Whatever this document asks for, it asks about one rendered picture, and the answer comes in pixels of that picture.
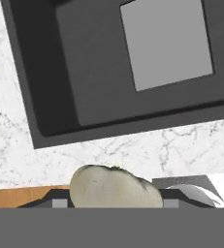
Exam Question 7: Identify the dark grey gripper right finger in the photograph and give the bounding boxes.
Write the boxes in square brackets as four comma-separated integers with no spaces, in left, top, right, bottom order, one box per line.
[158,188,216,209]

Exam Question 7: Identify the pale white garlic bulb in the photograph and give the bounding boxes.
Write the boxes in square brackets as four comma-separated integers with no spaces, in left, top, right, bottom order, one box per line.
[69,164,165,209]

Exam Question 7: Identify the brown wooden cupboard front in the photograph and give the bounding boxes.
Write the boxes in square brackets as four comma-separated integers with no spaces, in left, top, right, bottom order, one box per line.
[0,185,71,209]

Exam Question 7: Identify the dark grey sink basin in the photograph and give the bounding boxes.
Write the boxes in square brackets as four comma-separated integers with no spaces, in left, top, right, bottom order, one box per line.
[0,0,224,150]

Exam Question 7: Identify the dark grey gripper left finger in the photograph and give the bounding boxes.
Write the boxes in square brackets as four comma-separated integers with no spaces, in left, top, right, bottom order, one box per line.
[16,188,76,209]

